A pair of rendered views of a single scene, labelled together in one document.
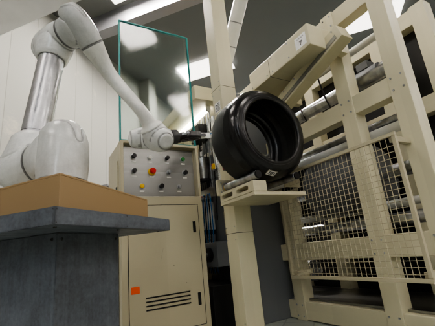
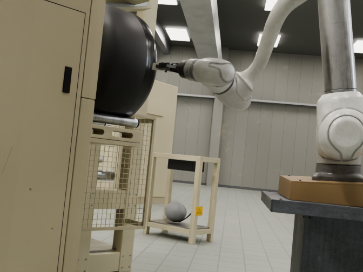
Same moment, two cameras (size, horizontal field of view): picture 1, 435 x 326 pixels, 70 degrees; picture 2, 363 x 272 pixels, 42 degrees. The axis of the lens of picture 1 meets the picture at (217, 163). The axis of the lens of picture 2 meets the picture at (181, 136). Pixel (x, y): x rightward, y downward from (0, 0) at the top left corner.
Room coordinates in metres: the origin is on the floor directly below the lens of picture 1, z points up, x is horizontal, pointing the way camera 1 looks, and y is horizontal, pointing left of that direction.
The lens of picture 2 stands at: (1.90, 2.05, 0.74)
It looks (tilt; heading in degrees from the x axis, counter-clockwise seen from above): 3 degrees up; 258
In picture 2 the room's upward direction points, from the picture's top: 6 degrees clockwise
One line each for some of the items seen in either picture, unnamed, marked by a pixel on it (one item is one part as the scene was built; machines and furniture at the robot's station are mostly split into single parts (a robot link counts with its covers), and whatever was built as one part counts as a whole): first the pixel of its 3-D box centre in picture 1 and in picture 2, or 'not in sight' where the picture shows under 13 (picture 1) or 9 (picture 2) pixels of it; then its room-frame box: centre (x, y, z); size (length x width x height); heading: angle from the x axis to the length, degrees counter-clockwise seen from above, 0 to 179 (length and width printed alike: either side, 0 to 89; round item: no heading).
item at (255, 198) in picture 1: (261, 198); (87, 140); (1.85, -0.24, 0.80); 0.37 x 0.36 x 0.02; 120
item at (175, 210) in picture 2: not in sight; (181, 196); (0.85, -2.45, 0.40); 0.60 x 0.35 x 0.80; 131
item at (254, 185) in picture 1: (241, 192); (104, 133); (1.78, -0.12, 0.84); 0.36 x 0.09 x 0.06; 30
